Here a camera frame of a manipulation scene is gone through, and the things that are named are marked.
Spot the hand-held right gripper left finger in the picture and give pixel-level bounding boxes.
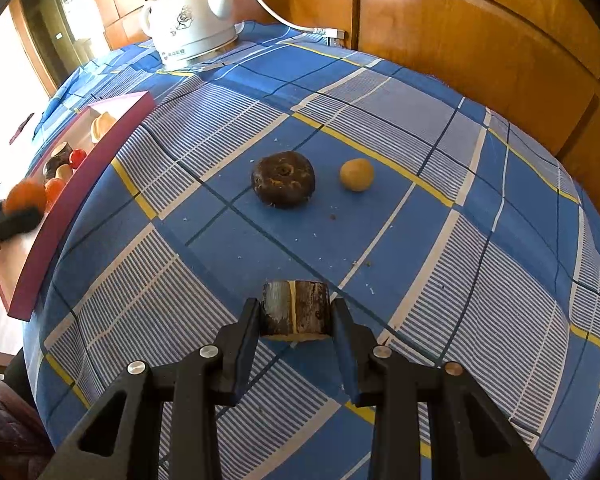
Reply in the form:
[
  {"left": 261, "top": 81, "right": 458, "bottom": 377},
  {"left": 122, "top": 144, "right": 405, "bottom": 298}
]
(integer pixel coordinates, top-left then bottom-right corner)
[{"left": 39, "top": 298, "right": 261, "bottom": 480}]

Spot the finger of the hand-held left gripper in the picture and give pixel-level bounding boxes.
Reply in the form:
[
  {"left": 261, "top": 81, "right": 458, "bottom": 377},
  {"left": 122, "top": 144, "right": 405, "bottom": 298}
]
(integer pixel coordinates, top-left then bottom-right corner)
[{"left": 0, "top": 207, "right": 43, "bottom": 239}]

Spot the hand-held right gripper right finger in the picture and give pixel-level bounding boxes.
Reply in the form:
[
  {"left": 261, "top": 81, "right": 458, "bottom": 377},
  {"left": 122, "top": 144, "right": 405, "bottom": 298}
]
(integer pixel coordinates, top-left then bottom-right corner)
[{"left": 331, "top": 298, "right": 551, "bottom": 480}]

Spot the large orange with stem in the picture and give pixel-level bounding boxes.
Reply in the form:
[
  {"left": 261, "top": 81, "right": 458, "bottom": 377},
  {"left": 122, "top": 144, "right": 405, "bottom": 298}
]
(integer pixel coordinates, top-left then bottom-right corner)
[{"left": 5, "top": 180, "right": 47, "bottom": 213}]

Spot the dark sugarcane piece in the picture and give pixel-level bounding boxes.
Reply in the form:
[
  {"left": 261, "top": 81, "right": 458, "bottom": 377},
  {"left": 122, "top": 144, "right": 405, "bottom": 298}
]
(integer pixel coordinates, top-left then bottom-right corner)
[
  {"left": 43, "top": 142, "right": 73, "bottom": 178},
  {"left": 260, "top": 280, "right": 333, "bottom": 343}
]

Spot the white box with maroon sides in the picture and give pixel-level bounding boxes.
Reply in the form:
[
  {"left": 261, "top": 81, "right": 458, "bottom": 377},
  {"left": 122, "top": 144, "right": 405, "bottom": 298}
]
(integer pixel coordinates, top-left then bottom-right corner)
[{"left": 0, "top": 91, "right": 157, "bottom": 321}]

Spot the pale yellow fruit slice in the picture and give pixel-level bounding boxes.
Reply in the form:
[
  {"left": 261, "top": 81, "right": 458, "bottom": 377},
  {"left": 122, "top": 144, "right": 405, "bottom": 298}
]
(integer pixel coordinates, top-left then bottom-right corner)
[{"left": 90, "top": 111, "right": 117, "bottom": 145}]

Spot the blue plaid tablecloth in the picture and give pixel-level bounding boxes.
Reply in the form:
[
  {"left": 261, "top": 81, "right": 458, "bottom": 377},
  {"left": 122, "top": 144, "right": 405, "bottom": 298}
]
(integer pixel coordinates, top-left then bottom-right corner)
[{"left": 22, "top": 20, "right": 600, "bottom": 480}]

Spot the brown water chestnut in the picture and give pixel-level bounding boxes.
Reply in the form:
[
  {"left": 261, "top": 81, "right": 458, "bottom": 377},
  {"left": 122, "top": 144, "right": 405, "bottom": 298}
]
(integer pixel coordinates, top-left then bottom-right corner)
[{"left": 251, "top": 151, "right": 317, "bottom": 207}]

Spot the small yellow round fruit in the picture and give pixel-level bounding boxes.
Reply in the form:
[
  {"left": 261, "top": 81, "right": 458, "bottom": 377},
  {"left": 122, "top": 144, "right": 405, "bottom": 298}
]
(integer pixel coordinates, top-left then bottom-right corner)
[{"left": 340, "top": 158, "right": 375, "bottom": 193}]

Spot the dark red quilted fabric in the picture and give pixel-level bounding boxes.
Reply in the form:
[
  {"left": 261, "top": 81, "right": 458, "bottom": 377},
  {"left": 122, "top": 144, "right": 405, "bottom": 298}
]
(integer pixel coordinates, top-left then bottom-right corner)
[{"left": 0, "top": 377, "right": 56, "bottom": 480}]

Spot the white ceramic electric kettle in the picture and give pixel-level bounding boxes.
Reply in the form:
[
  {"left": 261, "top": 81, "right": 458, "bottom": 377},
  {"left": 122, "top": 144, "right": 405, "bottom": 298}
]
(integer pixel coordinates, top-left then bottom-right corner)
[{"left": 140, "top": 0, "right": 241, "bottom": 72}]

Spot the white power cord with plug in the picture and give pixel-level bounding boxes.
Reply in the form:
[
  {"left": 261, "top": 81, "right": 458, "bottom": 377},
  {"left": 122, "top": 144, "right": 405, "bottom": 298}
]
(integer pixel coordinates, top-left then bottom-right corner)
[{"left": 242, "top": 0, "right": 346, "bottom": 47}]

